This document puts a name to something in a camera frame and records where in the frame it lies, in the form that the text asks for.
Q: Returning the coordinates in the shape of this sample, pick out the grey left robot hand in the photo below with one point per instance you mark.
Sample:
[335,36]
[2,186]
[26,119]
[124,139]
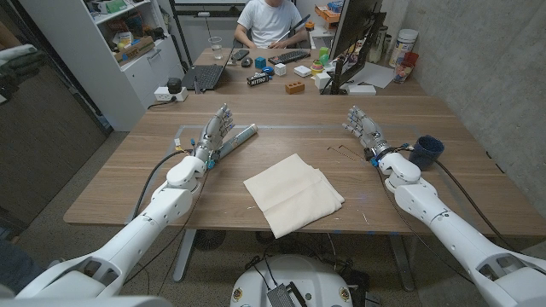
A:
[213,132]

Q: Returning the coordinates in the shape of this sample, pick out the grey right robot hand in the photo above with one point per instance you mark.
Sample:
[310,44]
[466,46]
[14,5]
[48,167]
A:
[369,132]

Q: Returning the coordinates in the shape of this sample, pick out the beige cloth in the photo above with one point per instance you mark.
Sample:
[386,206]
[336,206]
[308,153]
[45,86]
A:
[290,192]

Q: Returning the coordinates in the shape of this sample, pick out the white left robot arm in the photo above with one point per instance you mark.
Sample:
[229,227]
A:
[141,230]

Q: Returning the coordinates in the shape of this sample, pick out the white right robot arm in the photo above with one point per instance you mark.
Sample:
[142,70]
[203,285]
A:
[448,230]

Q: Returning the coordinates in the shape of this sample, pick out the long flat white box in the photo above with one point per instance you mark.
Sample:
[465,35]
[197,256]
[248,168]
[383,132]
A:
[361,90]

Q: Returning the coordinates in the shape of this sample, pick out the black laptop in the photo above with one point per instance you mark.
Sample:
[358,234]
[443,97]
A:
[205,77]

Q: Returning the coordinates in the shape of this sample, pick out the white paper sheet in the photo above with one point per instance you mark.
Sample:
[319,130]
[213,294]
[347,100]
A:
[375,76]

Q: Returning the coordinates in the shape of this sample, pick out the dark blue cup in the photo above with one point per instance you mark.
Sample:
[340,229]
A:
[424,155]

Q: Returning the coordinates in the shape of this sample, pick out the black power adapter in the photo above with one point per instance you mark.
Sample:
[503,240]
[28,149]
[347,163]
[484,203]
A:
[174,85]

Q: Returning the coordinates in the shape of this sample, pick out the white power strip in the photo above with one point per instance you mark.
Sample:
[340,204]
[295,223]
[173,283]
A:
[162,94]

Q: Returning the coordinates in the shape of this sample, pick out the black Nitro box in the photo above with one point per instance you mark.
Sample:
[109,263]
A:
[258,79]

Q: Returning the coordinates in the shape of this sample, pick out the white square box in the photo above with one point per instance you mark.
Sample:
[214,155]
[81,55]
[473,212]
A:
[322,81]

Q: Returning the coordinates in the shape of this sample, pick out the black computer mouse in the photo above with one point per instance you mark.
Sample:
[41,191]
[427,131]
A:
[246,62]

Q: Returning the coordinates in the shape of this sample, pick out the black smartphone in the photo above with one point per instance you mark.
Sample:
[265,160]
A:
[240,54]

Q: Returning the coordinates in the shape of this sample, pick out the clear drinking glass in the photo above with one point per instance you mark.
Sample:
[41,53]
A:
[216,49]

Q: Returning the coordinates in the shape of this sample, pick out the blue cube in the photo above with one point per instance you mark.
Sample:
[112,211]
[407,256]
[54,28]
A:
[260,63]

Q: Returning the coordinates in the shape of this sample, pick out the orange brick block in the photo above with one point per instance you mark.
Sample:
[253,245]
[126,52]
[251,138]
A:
[294,88]

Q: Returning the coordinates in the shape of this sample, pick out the green plastic object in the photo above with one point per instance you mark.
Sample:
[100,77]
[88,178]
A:
[324,55]

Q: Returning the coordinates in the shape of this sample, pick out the small flat white box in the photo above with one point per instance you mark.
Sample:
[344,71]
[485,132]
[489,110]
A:
[302,71]

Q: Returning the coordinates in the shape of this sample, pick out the white cube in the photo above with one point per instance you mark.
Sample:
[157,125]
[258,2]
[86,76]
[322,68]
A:
[280,70]

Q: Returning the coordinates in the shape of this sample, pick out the white round canister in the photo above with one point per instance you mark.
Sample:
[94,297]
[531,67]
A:
[402,47]

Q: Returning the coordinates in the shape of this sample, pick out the black computer monitor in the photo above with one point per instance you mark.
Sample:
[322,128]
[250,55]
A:
[354,25]

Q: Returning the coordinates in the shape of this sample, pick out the black keyboard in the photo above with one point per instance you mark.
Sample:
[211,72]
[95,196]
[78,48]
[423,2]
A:
[290,56]

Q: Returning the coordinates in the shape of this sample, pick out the cardboard box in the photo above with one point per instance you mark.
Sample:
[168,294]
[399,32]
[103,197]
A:
[134,51]

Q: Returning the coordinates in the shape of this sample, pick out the person in white t-shirt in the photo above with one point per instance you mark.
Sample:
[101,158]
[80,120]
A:
[268,21]

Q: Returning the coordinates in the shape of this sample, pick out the orange tray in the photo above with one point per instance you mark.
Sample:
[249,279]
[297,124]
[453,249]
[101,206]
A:
[327,14]

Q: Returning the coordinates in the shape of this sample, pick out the white shelf cabinet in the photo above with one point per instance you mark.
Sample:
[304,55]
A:
[98,81]

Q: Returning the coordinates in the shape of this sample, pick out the black stick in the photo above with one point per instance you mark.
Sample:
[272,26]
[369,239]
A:
[294,27]

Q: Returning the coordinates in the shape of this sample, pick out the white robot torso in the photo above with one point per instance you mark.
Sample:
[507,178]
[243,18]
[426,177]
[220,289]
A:
[298,273]

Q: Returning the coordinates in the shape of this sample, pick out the person in blue jeans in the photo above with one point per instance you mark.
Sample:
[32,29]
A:
[17,266]

